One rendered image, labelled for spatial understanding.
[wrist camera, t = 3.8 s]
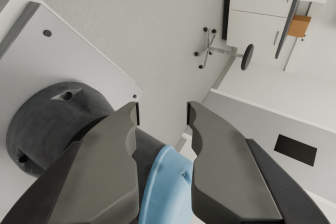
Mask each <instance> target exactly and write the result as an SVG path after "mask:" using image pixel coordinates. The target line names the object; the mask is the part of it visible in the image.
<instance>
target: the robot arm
mask: <svg viewBox="0 0 336 224"><path fill-rule="evenodd" d="M186 123H187V125H189V127H190V128H191V129H192V141H191V148H192V150H193V151H194V152H195V154H196V155H197V157H196V159H195V160H194V162H192V161H191V160H189V159H188V158H186V157H185V156H183V155H182V154H180V153H179V152H177V151H176V149H175V148H174V147H173V146H171V145H169V144H167V145H166V144H164V143H163V142H161V141H159V140H158V139H156V138H154V137H153V136H151V135H149V134H148V133H146V132H144V131H143V130H141V129H139V128H138V127H137V126H140V112H139V102H135V101H131V102H128V103H127V104H125V105H124V106H122V107H121V108H119V109H118V110H116V111H115V110H114V109H113V107H112V106H111V105H110V103H109V102H108V101H107V99H106V98H105V97H104V95H102V94H101V93H100V92H99V91H98V90H96V89H94V88H92V87H91V86H89V85H87V84H84V83H81V82H74V81H69V82H61V83H57V84H54V85H51V86H49V87H46V88H44V89H43V90H41V91H39V92H38V93H36V94H35V95H33V96H32V97H31V98H29V99H28V100H27V101H26V102H25V103H24V104H23V105H22V106H21V107H20V109H19V110H18V111H17V112H16V114H15V115H14V117H13V119H12V121H11V123H10V125H9V127H8V131H7V135H6V148H7V152H8V154H9V156H10V158H11V159H12V160H13V161H14V163H15V164H16V165H17V166H18V167H19V168H20V169H21V170H22V171H23V172H25V173H26V174H28V175H30V176H32V177H35V178H37V180H36V181H35V182H34V183H33V184H32V185H31V186H30V187H29V188H28V189H27V190H26V191H25V192H24V194H23V195H22V196H21V197H20V198H19V199H18V200H17V202H16V203H15V204H14V205H13V207H12V208H11V209H10V210H9V212H8V213H7V214H6V216H5V217H4V218H3V220H2V221H1V223H0V224H190V223H191V220H192V218H193V215H195V216H196V217H197V218H199V219H200V220H201V221H203V222H204V223H205V224H331V223H330V222H329V220H328V219H327V217H326V216H325V215H324V213H323V212H322V211H321V209H320V208H319V207H318V205H317V204H316V203H315V202H314V201H313V199H312V198H311V197H310V196H309V195H308V194H307V192H306V191H305V190H304V189H303V188H302V187H301V186H300V185H299V184H298V183H297V182H296V181H295V180H294V179H293V178H292V177H291V176H290V175H289V174H288V173H287V172H286V171H285V170H284V169H283V168H282V167H281V166H280V165H279V164H278V163H277V162H276V161H275V160H274V159H273V158H272V157H271V156H270V155H269V154H268V153H267V152H266V151H265V150H264V149H263V148H262V147H261V146H260V145H259V144H258V143H257V142H256V141H255V140H254V139H253V138H245V137H244V135H243V134H242V133H241V132H240V131H238V130H237V129H236V128H235V127H234V126H233V125H232V124H230V123H229V122H228V121H227V120H225V119H224V118H222V117H221V116H219V115H218V114H216V113H214V112H213V111H211V110H210V109H208V108H206V107H205V106H203V105H202V104H200V103H199V102H197V101H189V102H188V101H187V105H186Z"/></svg>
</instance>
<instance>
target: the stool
mask: <svg viewBox="0 0 336 224"><path fill-rule="evenodd" d="M203 31H204V32H207V48H206V49H205V50H203V51H202V52H201V53H198V52H195V53H194V55H195V56H196V57H197V56H198V55H199V57H201V56H202V55H203V54H204V53H206V56H205V60H204V64H203V66H202V65H200V66H199V68H200V69H205V67H206V63H207V59H208V55H215V53H214V51H215V52H219V53H223V54H227V55H231V56H235V57H239V58H242V62H241V70H242V71H244V70H246V69H247V67H248V65H249V63H250V61H251V58H252V55H253V51H254V45H253V44H249V45H248V46H247V48H246V50H245V53H244V54H239V53H235V52H231V51H227V50H223V49H219V48H214V47H211V46H212V44H213V42H214V40H215V38H216V36H217V34H218V30H217V31H216V30H215V29H213V30H212V33H215V34H214V36H213V38H212V40H211V29H208V28H207V27H205V28H204V29H203Z"/></svg>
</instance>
